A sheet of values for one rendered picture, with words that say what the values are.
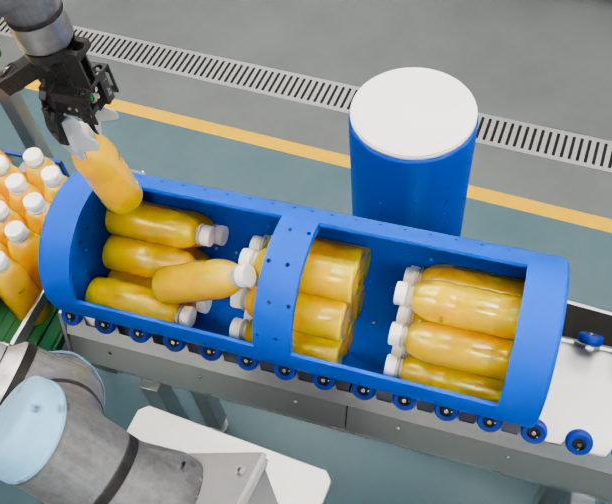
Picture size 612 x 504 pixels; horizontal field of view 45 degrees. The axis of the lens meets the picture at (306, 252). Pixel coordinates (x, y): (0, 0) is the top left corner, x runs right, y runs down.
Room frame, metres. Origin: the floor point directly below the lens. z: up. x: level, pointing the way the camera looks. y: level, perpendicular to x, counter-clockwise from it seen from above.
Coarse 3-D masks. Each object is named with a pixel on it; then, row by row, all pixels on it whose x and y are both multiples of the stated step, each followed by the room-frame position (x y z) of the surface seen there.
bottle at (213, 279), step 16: (160, 272) 0.76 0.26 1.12; (176, 272) 0.74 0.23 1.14; (192, 272) 0.72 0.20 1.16; (208, 272) 0.71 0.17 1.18; (224, 272) 0.70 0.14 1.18; (160, 288) 0.73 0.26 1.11; (176, 288) 0.71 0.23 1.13; (192, 288) 0.70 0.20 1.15; (208, 288) 0.69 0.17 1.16; (224, 288) 0.68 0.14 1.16; (240, 288) 0.68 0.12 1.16
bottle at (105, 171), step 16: (112, 144) 0.85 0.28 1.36; (80, 160) 0.81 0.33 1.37; (96, 160) 0.81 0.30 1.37; (112, 160) 0.82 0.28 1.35; (96, 176) 0.81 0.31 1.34; (112, 176) 0.82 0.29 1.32; (128, 176) 0.84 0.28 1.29; (96, 192) 0.82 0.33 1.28; (112, 192) 0.82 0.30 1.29; (128, 192) 0.83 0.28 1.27; (112, 208) 0.83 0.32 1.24; (128, 208) 0.83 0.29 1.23
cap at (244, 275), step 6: (246, 264) 0.70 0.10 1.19; (234, 270) 0.70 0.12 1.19; (240, 270) 0.69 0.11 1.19; (246, 270) 0.69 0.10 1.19; (252, 270) 0.70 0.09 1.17; (234, 276) 0.69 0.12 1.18; (240, 276) 0.68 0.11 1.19; (246, 276) 0.69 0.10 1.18; (252, 276) 0.69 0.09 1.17; (240, 282) 0.68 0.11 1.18; (246, 282) 0.68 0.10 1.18; (252, 282) 0.68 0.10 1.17
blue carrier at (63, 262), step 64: (64, 192) 0.88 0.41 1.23; (192, 192) 0.85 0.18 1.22; (64, 256) 0.77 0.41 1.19; (384, 256) 0.78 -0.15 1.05; (448, 256) 0.73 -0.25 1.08; (512, 256) 0.63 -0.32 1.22; (128, 320) 0.69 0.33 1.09; (256, 320) 0.61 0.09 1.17; (384, 320) 0.69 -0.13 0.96; (384, 384) 0.50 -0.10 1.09; (512, 384) 0.44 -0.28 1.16
